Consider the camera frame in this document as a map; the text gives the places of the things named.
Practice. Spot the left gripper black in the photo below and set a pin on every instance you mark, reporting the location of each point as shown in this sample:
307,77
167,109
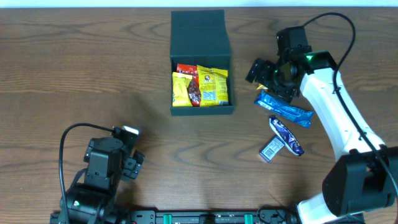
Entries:
133,164

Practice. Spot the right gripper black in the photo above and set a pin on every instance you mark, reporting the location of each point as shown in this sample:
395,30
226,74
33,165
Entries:
263,79

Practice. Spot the large yellow Hacks candy bag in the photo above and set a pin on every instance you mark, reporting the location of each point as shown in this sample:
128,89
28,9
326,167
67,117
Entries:
213,86

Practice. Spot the red snack packet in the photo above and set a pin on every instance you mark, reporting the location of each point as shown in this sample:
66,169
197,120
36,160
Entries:
193,88

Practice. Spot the yellow snack bar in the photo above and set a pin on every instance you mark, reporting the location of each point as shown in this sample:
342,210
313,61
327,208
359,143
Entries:
180,97

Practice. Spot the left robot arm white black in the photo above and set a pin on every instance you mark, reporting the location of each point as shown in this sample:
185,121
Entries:
92,193

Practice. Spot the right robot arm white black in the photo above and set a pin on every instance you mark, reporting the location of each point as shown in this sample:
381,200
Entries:
304,83

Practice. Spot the small yellow orange snack packet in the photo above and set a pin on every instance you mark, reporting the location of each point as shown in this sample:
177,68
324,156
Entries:
262,87

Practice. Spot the blue cookie wrapper bar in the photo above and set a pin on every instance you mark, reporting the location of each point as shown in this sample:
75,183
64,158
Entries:
292,113

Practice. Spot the black open gift box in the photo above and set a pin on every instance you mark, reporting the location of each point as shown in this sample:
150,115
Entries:
200,38

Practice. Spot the purple chocolate bar wrapper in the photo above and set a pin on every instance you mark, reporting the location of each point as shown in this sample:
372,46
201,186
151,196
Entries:
286,136

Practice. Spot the small blue card box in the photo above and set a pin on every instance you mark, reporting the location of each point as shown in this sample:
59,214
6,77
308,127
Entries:
271,149

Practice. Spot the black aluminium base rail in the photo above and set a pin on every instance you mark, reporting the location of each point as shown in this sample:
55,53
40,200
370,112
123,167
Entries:
247,217

